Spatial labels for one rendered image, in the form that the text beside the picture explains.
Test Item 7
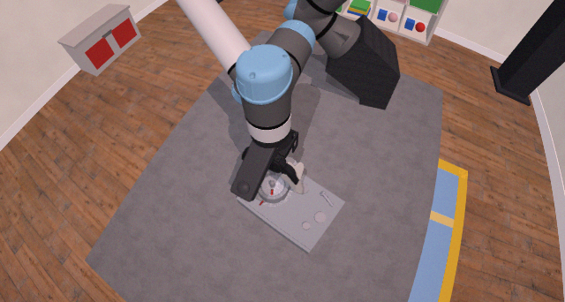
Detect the white toothed gear with red mark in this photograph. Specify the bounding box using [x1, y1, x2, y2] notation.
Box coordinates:
[261, 175, 285, 196]

